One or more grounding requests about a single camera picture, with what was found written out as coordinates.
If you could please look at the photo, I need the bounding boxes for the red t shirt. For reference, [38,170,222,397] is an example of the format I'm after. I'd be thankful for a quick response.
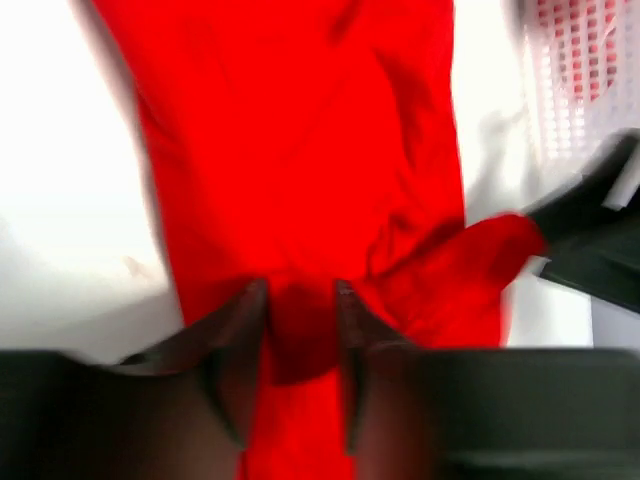
[95,1,544,479]

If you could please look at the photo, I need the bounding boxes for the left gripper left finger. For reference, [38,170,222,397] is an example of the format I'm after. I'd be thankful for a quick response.
[1,280,268,479]

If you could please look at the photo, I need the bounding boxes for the white plastic basket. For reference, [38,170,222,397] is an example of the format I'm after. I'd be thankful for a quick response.
[518,0,639,164]

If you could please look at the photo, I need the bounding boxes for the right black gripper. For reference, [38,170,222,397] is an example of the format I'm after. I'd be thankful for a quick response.
[526,129,639,305]

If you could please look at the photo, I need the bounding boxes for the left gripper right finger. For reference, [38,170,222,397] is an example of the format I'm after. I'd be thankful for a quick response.
[335,281,639,479]

